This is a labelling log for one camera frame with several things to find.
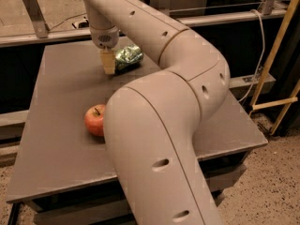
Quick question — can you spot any green soda can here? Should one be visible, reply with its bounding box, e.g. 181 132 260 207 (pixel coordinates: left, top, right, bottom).
115 44 143 71

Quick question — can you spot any metal railing beam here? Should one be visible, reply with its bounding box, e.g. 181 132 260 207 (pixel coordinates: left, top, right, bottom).
0 8 288 47

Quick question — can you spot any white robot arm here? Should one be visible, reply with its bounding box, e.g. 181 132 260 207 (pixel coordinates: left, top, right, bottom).
83 0 230 225

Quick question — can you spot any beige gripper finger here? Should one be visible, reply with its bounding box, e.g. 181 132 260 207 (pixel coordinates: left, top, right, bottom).
100 48 115 75

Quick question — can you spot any metal bracket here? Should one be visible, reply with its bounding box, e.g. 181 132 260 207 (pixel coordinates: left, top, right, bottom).
22 0 49 38
259 0 276 15

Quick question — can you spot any red apple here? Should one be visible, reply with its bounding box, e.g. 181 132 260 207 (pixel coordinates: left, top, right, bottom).
84 104 105 137

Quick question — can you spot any white power strip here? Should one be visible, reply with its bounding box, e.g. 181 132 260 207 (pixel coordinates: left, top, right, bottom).
72 19 89 29

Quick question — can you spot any left metal bracket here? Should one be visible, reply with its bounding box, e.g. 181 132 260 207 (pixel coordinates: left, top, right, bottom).
22 0 49 38

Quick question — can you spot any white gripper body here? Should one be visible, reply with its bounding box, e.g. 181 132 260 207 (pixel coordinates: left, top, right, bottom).
90 26 119 49

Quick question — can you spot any right metal bracket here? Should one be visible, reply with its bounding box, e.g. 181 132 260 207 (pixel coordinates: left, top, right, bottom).
259 0 276 15

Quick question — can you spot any grey drawer cabinet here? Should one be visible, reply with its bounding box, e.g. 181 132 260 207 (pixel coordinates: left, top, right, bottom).
7 41 266 225

